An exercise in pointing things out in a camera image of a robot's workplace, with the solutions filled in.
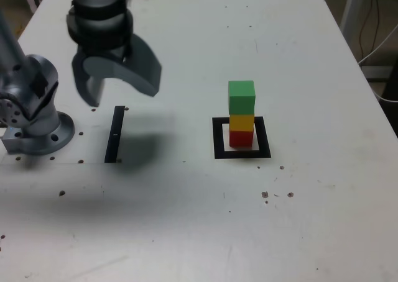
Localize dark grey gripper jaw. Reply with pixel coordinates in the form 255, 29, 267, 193
72, 50, 106, 108

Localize yellow cube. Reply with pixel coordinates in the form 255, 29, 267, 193
229, 113, 255, 132

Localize white metal post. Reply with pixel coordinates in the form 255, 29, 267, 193
340, 0, 369, 32

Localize black cable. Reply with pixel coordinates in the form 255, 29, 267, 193
359, 0, 384, 57

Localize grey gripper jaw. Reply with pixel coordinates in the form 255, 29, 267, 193
81, 32, 163, 98

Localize red cube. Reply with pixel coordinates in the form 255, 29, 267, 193
229, 129, 255, 148

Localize black tape square outline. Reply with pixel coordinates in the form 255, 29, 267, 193
211, 116, 272, 160

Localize black tape strip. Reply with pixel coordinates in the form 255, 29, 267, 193
104, 105, 126, 164

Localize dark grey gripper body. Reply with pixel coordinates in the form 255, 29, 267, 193
76, 42, 132, 65

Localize white cable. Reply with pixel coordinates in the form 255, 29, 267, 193
357, 23, 398, 66
371, 82, 398, 104

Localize green cube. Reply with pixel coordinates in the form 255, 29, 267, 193
227, 80, 257, 116

